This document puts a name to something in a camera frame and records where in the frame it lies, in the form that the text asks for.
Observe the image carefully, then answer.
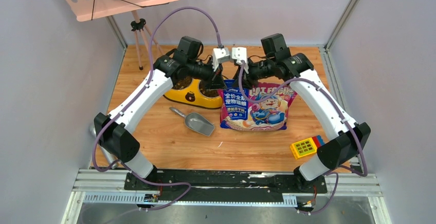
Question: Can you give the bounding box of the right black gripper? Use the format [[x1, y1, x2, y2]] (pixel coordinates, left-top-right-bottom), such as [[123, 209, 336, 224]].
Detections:
[[232, 58, 275, 89]]

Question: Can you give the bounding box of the yellow double pet bowl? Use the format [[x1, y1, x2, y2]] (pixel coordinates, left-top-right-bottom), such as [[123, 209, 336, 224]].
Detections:
[[164, 77, 222, 109]]

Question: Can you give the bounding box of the cat food bag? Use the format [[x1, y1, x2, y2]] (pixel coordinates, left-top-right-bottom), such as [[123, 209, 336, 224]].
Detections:
[[217, 80, 297, 132]]

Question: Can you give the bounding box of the silver metal scoop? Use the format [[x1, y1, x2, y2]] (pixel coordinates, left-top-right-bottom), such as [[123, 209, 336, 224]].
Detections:
[[169, 107, 215, 136]]

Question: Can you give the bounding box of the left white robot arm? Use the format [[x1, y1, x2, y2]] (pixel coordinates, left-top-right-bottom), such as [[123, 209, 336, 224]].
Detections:
[[94, 36, 230, 190]]

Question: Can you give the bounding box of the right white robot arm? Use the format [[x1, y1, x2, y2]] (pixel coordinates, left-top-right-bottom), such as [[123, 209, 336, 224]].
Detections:
[[230, 33, 371, 192]]

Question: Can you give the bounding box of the yellow toy block calculator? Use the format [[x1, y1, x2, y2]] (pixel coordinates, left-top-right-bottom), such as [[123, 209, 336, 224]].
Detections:
[[289, 135, 325, 160]]

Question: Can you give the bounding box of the silver toy microphone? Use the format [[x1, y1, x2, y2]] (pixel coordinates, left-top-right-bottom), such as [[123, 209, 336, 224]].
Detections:
[[89, 124, 120, 169]]

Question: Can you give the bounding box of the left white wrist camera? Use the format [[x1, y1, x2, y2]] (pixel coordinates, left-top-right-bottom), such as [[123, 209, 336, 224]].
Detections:
[[212, 47, 230, 72]]

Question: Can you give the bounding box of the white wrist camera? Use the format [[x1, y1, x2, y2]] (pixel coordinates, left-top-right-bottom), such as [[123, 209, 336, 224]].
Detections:
[[231, 47, 249, 73], [212, 47, 230, 72]]

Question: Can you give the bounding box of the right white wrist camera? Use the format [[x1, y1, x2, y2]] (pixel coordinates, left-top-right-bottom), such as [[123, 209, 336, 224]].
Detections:
[[231, 47, 249, 73]]

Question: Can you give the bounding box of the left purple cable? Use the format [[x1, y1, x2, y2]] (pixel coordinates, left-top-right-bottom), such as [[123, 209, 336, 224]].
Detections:
[[92, 6, 224, 211]]

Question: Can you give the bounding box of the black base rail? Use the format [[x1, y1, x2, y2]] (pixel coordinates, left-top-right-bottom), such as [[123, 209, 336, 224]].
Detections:
[[124, 169, 327, 200]]

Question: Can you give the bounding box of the grey slotted cable duct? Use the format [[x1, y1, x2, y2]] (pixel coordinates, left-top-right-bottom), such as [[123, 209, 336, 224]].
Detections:
[[82, 192, 298, 208]]

